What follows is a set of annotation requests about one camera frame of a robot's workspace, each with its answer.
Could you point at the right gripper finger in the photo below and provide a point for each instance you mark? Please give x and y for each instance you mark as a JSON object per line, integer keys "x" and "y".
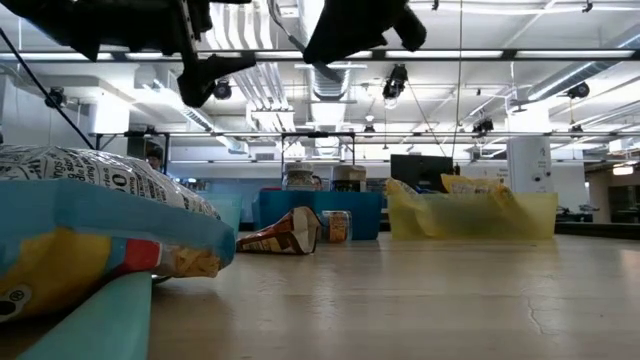
{"x": 355, "y": 25}

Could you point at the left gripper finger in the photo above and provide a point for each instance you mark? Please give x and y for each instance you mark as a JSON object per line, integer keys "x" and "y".
{"x": 200, "y": 80}

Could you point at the white lidded spice jar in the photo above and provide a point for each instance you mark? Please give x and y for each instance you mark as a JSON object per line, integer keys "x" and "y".
{"x": 299, "y": 177}

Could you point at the furikake jar with tan lid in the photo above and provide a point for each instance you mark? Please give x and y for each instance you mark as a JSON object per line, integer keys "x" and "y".
{"x": 349, "y": 175}

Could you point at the blue white ramen packet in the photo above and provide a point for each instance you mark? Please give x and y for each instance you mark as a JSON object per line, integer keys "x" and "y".
{"x": 425, "y": 190}

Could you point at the person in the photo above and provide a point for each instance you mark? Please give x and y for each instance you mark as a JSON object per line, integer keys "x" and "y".
{"x": 156, "y": 157}
{"x": 317, "y": 183}

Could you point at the green translucent plastic bin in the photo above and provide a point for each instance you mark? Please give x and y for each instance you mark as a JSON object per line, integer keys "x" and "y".
{"x": 227, "y": 210}

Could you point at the black monitor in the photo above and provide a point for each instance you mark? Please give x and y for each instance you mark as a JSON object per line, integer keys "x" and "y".
{"x": 420, "y": 170}

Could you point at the light blue ramen packet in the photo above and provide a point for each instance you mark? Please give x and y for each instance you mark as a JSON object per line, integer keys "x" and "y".
{"x": 100, "y": 210}

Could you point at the yellow silver ramen packet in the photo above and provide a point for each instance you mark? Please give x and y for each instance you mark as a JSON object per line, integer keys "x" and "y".
{"x": 470, "y": 186}

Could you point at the white column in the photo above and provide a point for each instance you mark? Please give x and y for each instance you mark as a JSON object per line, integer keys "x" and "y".
{"x": 530, "y": 160}

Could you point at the orange brown snack packet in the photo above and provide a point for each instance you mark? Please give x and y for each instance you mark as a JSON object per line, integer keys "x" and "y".
{"x": 280, "y": 235}

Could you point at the blue plastic bin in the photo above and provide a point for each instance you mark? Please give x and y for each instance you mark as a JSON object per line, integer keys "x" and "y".
{"x": 360, "y": 215}

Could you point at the yellow translucent plastic bin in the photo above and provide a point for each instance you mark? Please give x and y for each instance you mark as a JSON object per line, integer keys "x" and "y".
{"x": 475, "y": 220}

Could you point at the small jar with orange label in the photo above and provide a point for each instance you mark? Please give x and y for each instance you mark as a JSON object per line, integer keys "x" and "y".
{"x": 336, "y": 227}

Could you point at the black ceiling camera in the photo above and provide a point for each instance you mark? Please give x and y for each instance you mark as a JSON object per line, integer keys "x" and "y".
{"x": 223, "y": 91}
{"x": 55, "y": 97}
{"x": 395, "y": 82}
{"x": 579, "y": 90}
{"x": 482, "y": 125}

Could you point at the black overhead rail with lights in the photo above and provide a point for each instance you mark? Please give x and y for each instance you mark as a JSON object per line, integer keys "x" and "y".
{"x": 380, "y": 54}

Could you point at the silver ventilation duct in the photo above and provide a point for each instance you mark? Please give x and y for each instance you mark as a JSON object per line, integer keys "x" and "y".
{"x": 325, "y": 92}

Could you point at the distant black metal frame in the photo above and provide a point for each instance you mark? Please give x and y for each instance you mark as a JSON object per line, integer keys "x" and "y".
{"x": 312, "y": 134}

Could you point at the black aluminium table frame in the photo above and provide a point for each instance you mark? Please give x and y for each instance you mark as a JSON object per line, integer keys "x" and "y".
{"x": 600, "y": 230}

